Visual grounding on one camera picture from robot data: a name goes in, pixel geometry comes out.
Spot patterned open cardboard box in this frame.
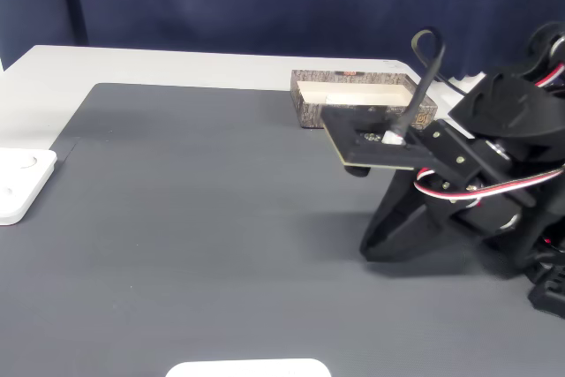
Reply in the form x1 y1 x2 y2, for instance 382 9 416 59
290 69 439 130

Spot dark grey table mat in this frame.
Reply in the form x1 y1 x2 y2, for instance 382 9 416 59
0 82 565 377

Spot white plastic holder round holes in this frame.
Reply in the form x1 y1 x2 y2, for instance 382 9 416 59
0 147 59 227
164 358 333 377

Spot red white black servo wire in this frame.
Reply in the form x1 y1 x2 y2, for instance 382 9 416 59
413 167 565 208

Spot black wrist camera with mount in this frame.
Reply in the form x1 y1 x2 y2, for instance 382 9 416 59
320 104 485 178

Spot thick black camera cable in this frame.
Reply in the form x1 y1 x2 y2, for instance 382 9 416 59
380 27 476 147

